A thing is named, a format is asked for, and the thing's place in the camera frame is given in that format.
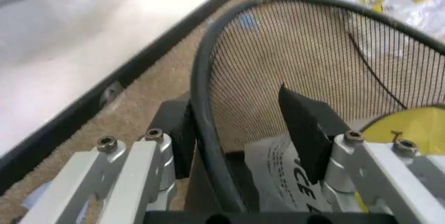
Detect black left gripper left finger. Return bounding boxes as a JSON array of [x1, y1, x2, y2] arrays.
[[9, 98, 197, 224]]

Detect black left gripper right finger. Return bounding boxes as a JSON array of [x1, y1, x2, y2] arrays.
[[277, 82, 445, 224]]

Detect black wire mesh trash bin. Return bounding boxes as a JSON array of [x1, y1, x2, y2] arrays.
[[186, 0, 445, 224]]

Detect grey printed plastic packet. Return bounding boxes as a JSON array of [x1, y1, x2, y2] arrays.
[[242, 134, 331, 213]]

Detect black baseboard strip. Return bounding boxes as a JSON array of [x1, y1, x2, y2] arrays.
[[0, 0, 244, 198]]

